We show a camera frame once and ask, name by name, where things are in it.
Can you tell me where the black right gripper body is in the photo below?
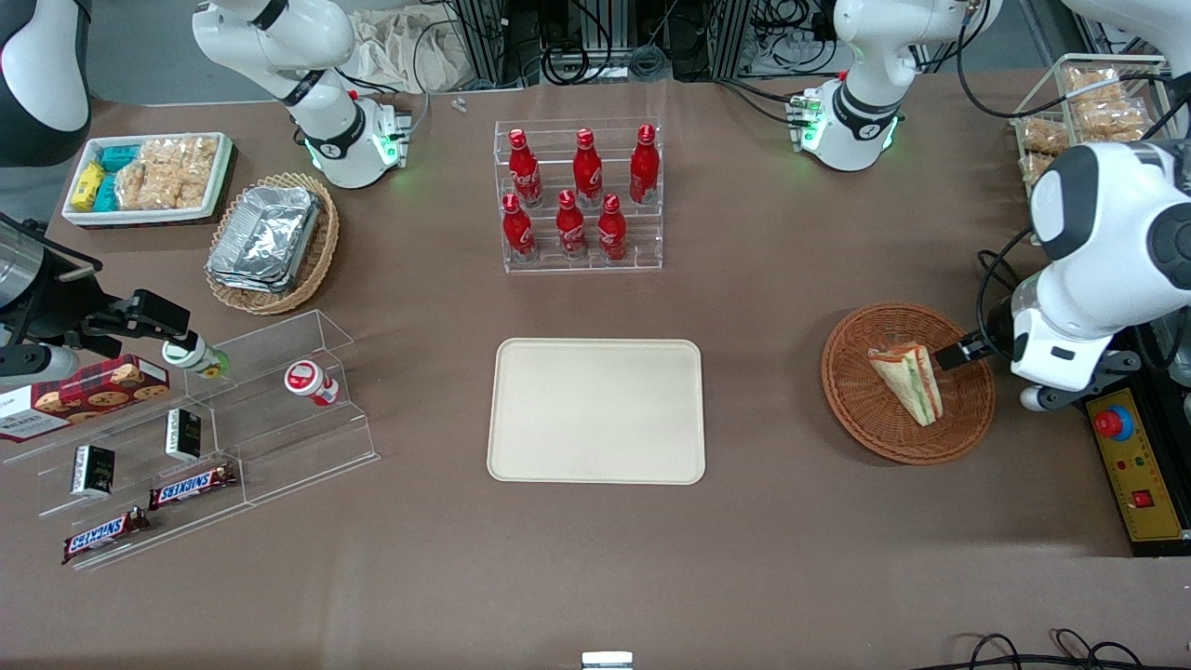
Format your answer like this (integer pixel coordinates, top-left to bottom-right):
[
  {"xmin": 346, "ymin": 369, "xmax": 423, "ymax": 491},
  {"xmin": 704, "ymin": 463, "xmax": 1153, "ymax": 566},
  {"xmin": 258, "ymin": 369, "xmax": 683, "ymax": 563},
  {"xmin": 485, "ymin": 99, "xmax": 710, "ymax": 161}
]
[{"xmin": 14, "ymin": 268, "xmax": 111, "ymax": 350}]

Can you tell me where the triangle sandwich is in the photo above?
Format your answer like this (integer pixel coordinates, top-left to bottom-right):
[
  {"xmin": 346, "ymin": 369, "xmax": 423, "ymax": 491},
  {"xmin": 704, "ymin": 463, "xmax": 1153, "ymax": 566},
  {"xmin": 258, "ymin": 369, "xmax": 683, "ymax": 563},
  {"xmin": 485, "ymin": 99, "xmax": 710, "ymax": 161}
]
[{"xmin": 867, "ymin": 342, "xmax": 945, "ymax": 427}]

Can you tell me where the white rectangular snack tray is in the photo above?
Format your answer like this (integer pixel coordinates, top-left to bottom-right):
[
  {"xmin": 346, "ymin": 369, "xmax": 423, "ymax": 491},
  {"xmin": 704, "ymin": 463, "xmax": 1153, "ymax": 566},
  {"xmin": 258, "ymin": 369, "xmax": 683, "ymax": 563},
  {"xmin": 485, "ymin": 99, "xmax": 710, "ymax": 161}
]
[{"xmin": 60, "ymin": 132, "xmax": 235, "ymax": 229}]

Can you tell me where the brown round wicker basket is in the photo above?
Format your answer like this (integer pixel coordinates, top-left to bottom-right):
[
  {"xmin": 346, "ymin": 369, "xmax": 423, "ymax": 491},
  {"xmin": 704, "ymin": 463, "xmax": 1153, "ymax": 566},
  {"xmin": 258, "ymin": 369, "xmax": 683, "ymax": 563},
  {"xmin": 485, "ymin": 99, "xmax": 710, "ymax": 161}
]
[{"xmin": 821, "ymin": 302, "xmax": 997, "ymax": 466}]

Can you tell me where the light oval wicker basket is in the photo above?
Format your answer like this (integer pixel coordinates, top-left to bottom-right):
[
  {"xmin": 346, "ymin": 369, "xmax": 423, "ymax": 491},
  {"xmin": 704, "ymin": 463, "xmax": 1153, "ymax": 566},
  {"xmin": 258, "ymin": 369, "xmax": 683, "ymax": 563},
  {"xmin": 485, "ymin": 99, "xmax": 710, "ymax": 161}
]
[{"xmin": 205, "ymin": 172, "xmax": 341, "ymax": 315}]

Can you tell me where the beige plastic tray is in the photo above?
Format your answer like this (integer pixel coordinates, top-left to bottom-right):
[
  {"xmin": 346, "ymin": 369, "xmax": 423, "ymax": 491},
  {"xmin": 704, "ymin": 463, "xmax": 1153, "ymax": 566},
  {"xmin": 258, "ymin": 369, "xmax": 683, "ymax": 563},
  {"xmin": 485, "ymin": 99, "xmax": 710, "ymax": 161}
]
[{"xmin": 487, "ymin": 338, "xmax": 706, "ymax": 486}]

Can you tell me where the green cap sunflower bottle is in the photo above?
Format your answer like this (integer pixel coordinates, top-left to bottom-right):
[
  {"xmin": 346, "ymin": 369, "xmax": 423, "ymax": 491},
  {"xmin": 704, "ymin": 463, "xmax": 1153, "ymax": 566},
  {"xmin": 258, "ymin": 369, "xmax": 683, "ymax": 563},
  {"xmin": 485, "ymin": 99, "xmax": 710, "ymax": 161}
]
[{"xmin": 161, "ymin": 335, "xmax": 229, "ymax": 380}]

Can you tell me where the red tartan cookie box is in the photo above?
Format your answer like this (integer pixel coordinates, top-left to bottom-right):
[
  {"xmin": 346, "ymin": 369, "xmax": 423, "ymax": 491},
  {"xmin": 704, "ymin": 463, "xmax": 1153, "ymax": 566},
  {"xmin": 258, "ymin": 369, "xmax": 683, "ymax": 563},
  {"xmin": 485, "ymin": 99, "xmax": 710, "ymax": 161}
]
[{"xmin": 0, "ymin": 354, "xmax": 171, "ymax": 444}]

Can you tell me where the aluminium foil container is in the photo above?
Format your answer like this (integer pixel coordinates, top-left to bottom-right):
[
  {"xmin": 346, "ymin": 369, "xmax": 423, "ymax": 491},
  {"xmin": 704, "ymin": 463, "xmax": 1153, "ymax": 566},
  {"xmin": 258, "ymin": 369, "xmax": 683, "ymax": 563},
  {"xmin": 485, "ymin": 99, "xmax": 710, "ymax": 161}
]
[
  {"xmin": 207, "ymin": 261, "xmax": 299, "ymax": 294},
  {"xmin": 212, "ymin": 184, "xmax": 322, "ymax": 280}
]

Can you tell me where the small black chocolate box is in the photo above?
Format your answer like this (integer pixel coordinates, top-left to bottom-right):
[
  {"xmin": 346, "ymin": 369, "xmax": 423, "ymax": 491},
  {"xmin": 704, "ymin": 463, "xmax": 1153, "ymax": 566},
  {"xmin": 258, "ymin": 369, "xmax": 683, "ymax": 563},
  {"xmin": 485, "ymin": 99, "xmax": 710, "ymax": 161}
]
[
  {"xmin": 166, "ymin": 408, "xmax": 203, "ymax": 462},
  {"xmin": 71, "ymin": 445, "xmax": 116, "ymax": 497}
]

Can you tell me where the clear bag of rice crackers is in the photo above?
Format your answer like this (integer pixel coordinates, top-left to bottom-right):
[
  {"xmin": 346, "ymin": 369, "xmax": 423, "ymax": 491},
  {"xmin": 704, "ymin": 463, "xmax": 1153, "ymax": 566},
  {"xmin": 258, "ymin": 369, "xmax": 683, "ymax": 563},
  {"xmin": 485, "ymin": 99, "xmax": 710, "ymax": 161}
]
[
  {"xmin": 114, "ymin": 163, "xmax": 211, "ymax": 211},
  {"xmin": 140, "ymin": 137, "xmax": 221, "ymax": 182}
]

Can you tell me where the red cap small bottle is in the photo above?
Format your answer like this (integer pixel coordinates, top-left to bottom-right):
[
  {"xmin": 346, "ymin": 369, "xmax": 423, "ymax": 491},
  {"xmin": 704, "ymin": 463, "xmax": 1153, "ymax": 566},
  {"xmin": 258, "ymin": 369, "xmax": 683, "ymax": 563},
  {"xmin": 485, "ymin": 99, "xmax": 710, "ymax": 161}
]
[{"xmin": 284, "ymin": 360, "xmax": 341, "ymax": 408}]

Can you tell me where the yellow emergency stop box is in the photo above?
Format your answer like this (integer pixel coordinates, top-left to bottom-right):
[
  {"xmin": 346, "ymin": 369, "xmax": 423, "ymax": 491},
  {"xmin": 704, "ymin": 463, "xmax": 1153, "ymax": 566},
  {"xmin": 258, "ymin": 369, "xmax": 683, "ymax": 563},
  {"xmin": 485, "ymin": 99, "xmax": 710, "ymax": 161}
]
[{"xmin": 1084, "ymin": 386, "xmax": 1191, "ymax": 545}]

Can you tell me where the clear acrylic stepped display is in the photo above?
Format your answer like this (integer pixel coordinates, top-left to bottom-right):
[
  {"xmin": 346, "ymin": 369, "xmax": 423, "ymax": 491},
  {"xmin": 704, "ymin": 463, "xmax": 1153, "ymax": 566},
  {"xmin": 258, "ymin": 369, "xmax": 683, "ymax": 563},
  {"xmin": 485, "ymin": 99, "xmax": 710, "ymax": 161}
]
[{"xmin": 0, "ymin": 309, "xmax": 381, "ymax": 570}]

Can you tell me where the Snickers bar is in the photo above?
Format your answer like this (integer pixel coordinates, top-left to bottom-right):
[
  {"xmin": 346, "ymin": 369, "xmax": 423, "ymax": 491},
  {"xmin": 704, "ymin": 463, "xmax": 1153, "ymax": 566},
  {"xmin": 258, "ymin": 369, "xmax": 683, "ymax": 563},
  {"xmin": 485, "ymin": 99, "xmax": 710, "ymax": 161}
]
[
  {"xmin": 62, "ymin": 507, "xmax": 152, "ymax": 566},
  {"xmin": 149, "ymin": 462, "xmax": 238, "ymax": 510}
]

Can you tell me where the clear bag of fried snacks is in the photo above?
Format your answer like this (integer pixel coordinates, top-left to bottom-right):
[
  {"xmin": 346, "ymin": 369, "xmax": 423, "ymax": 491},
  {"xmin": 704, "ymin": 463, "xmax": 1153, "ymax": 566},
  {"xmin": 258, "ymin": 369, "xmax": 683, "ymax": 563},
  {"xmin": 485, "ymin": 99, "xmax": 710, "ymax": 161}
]
[
  {"xmin": 1019, "ymin": 116, "xmax": 1071, "ymax": 155},
  {"xmin": 1065, "ymin": 67, "xmax": 1151, "ymax": 142}
]

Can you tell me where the beige cloth bag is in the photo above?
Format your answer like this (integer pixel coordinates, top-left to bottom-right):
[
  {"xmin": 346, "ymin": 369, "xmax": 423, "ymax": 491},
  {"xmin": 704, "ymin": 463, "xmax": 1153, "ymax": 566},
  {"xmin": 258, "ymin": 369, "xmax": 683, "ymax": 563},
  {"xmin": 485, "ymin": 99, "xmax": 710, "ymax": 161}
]
[{"xmin": 349, "ymin": 9, "xmax": 466, "ymax": 94}]

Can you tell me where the red cola bottle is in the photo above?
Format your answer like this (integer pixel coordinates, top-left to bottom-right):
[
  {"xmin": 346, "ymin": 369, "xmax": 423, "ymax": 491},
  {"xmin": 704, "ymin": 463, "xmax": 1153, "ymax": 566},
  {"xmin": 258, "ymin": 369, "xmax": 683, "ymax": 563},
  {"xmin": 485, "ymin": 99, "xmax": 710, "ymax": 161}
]
[
  {"xmin": 555, "ymin": 189, "xmax": 589, "ymax": 261},
  {"xmin": 572, "ymin": 128, "xmax": 604, "ymax": 208},
  {"xmin": 507, "ymin": 128, "xmax": 543, "ymax": 208},
  {"xmin": 629, "ymin": 124, "xmax": 661, "ymax": 206},
  {"xmin": 597, "ymin": 194, "xmax": 627, "ymax": 262},
  {"xmin": 502, "ymin": 193, "xmax": 536, "ymax": 261}
]

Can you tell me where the clear acrylic bottle rack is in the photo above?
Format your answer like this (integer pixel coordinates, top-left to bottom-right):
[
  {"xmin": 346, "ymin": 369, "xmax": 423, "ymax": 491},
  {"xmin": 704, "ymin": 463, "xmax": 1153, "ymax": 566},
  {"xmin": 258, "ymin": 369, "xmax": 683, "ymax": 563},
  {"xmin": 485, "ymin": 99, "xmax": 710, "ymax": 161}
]
[{"xmin": 493, "ymin": 118, "xmax": 664, "ymax": 274}]

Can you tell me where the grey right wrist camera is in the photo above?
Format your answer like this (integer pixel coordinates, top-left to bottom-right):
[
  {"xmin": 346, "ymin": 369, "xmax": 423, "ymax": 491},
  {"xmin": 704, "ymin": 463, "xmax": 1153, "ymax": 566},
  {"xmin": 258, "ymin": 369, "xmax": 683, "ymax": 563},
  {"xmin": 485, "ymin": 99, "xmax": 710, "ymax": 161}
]
[{"xmin": 0, "ymin": 344, "xmax": 81, "ymax": 388}]

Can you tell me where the black left wrist cable loop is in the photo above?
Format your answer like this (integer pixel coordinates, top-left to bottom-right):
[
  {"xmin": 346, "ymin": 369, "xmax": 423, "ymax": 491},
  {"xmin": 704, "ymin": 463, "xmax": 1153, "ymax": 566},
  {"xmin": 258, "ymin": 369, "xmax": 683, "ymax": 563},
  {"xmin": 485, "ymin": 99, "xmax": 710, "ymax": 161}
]
[{"xmin": 975, "ymin": 226, "xmax": 1029, "ymax": 366}]

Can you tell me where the white wire rack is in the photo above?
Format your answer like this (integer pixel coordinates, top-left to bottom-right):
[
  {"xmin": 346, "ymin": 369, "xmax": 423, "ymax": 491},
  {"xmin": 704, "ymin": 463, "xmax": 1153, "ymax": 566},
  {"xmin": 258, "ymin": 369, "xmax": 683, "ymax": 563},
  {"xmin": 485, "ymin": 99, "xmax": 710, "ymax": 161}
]
[{"xmin": 1012, "ymin": 54, "xmax": 1191, "ymax": 245}]

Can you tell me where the black floor cable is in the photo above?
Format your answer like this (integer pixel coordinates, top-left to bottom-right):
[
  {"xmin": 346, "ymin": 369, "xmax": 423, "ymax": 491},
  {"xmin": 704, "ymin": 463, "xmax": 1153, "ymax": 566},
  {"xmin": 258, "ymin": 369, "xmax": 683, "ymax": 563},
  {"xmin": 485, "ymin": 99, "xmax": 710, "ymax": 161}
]
[{"xmin": 935, "ymin": 628, "xmax": 1191, "ymax": 670}]

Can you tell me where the aluminium frame post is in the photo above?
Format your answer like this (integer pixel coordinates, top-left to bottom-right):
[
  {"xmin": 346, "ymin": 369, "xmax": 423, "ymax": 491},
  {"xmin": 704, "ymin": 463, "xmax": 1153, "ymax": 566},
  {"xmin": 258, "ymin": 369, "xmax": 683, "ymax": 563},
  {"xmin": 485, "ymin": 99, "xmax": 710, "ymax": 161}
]
[{"xmin": 454, "ymin": 0, "xmax": 509, "ymax": 87}]

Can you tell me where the black cable bundle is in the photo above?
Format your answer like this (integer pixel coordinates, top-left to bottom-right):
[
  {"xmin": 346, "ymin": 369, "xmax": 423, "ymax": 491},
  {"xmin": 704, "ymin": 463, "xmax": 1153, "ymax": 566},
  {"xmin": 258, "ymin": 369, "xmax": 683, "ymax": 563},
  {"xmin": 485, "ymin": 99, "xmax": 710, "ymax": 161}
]
[{"xmin": 540, "ymin": 39, "xmax": 673, "ymax": 87}]

